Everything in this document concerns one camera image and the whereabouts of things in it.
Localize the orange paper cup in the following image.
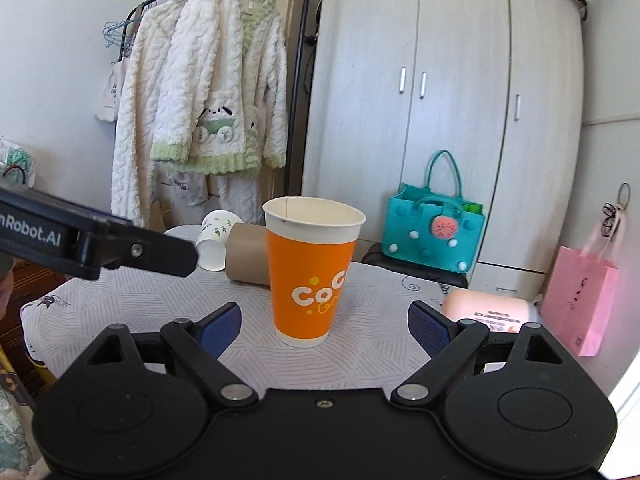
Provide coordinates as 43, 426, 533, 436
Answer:
262, 196, 366, 348

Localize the white green-print paper cup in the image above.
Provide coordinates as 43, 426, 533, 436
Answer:
195, 210, 242, 272

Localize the pink plastic bottle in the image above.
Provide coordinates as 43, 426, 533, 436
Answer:
442, 289, 538, 333

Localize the white fluffy plain robe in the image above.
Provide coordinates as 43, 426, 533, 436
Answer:
111, 1, 182, 228

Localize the white patterned tablecloth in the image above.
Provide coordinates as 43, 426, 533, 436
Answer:
21, 262, 457, 393

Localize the brown cardboard tube can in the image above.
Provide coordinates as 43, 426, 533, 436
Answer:
224, 223, 270, 287

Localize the black stool under handbag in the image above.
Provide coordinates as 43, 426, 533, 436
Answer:
360, 245, 469, 288

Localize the teal felt handbag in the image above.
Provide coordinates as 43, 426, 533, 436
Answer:
381, 150, 485, 274

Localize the pink paper gift bag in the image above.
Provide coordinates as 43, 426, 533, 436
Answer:
541, 212, 626, 356

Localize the white fluffy green-trim robe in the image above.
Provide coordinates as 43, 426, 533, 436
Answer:
150, 0, 288, 176

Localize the black clothes rack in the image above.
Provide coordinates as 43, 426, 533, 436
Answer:
104, 0, 321, 197

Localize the grey wooden wardrobe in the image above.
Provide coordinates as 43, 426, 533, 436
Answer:
302, 0, 584, 299

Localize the black wall hook with cords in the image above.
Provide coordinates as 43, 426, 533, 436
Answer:
601, 182, 631, 238

